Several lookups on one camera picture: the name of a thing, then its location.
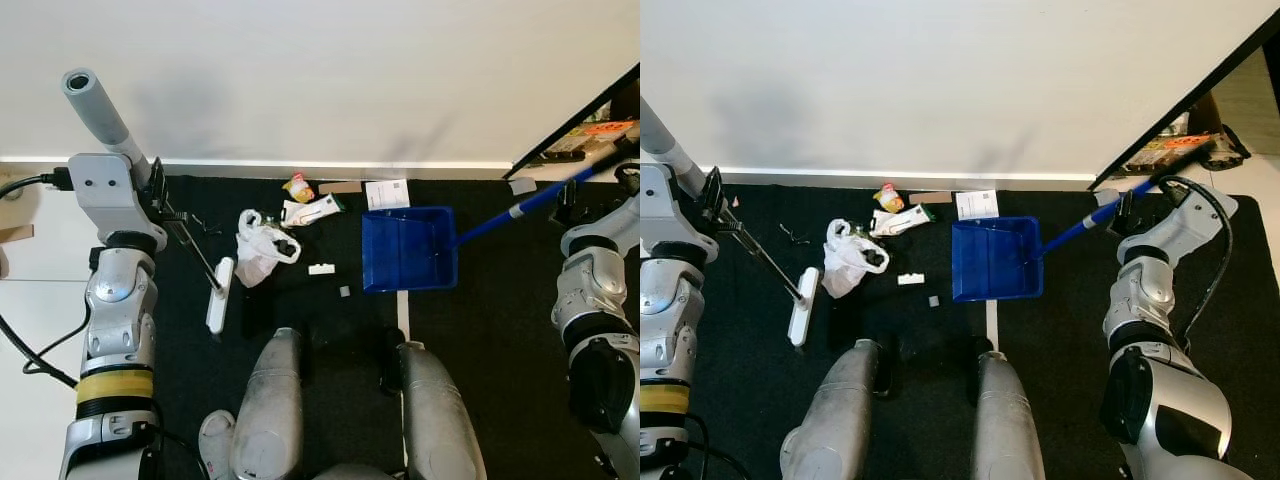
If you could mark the white plastic bag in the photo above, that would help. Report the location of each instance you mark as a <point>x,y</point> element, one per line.
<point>845,262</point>
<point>258,255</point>

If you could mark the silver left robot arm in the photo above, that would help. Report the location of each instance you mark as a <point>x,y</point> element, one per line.
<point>668,320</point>
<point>118,300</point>

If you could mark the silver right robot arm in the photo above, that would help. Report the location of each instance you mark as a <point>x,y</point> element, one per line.
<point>1140,300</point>
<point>590,290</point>

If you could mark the black floor mat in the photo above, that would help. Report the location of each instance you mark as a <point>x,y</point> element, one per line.
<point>1050,380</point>
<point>480,350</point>

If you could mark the grey tape piece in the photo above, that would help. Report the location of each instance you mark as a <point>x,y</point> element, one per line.
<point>1106,197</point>
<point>522,186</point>

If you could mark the cardboard box of junk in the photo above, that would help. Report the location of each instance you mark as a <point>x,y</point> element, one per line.
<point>1175,150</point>
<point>600,130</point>

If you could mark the black toothed belt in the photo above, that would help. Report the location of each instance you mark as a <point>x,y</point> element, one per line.
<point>1232,145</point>

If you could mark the yellow red snack packet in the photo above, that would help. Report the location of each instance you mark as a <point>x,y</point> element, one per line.
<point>297,188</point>
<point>887,198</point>

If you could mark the white green carton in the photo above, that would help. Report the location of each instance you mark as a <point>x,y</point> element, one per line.
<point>905,220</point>
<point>315,210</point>

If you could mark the white paper label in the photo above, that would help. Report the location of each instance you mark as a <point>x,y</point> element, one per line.
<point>388,195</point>
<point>977,205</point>

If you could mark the flat brown cardboard flap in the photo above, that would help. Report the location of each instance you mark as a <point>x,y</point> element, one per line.
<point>15,235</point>

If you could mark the small white block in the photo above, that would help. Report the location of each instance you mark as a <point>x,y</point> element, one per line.
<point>911,278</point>
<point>322,268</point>

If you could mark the white tape strip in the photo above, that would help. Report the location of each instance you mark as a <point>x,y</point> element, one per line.
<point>404,315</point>
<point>992,325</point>

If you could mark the grey left robot leg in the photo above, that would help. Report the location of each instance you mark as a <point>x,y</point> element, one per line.
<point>268,400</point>
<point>830,420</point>

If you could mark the grey robot leg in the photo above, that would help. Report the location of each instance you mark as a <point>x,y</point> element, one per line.
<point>830,420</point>
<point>435,410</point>
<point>268,400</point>
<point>1005,420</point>

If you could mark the white shoe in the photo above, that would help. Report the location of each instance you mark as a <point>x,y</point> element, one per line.
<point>215,440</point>

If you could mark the grey right robot leg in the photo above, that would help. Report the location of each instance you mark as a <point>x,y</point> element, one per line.
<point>1005,420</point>
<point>435,410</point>

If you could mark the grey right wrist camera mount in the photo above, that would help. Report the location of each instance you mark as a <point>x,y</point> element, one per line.
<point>610,225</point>
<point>1185,225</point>

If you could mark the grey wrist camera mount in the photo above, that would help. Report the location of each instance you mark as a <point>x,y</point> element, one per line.
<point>665,210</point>
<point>105,195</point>
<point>1185,225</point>
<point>610,225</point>

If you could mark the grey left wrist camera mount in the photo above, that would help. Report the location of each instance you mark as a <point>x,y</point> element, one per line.
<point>105,195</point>
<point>665,210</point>

